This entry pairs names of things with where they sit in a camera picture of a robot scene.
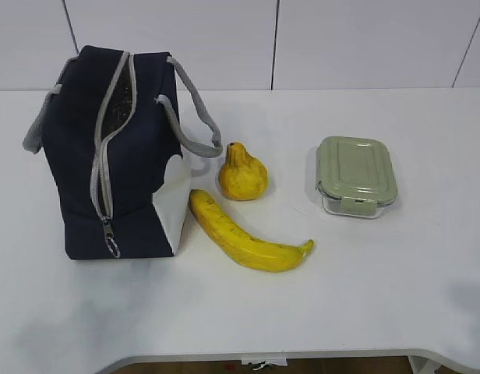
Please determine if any yellow pear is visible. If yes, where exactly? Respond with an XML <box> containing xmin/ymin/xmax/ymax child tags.
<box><xmin>218</xmin><ymin>142</ymin><xmax>269</xmax><ymax>201</ymax></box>

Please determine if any yellow banana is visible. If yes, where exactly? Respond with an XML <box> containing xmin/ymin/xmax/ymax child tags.
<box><xmin>189</xmin><ymin>189</ymin><xmax>315</xmax><ymax>273</ymax></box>

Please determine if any green lid glass container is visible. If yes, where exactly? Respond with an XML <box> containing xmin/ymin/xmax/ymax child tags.
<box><xmin>316</xmin><ymin>136</ymin><xmax>397</xmax><ymax>219</ymax></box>

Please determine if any navy blue lunch bag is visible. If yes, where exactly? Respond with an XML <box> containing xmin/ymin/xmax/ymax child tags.
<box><xmin>23</xmin><ymin>46</ymin><xmax>223</xmax><ymax>260</ymax></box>

